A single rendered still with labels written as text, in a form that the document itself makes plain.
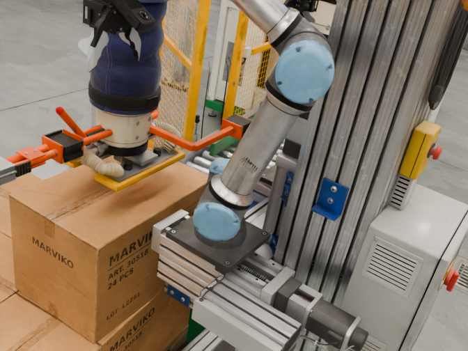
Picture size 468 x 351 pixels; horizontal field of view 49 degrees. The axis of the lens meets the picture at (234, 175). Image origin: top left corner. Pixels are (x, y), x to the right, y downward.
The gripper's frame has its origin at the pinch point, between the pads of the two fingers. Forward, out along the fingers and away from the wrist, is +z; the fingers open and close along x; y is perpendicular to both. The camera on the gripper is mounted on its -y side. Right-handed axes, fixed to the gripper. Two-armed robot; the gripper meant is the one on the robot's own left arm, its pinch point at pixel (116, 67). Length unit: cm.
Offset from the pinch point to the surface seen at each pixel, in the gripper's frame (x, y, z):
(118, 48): -23.9, 23.4, 5.7
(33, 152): 2.1, 28.0, 32.5
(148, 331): -32, 8, 115
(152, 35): -32.5, 19.0, 1.9
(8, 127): -138, 252, 152
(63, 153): -5.0, 24.3, 33.8
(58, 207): -9, 31, 58
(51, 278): -3, 28, 81
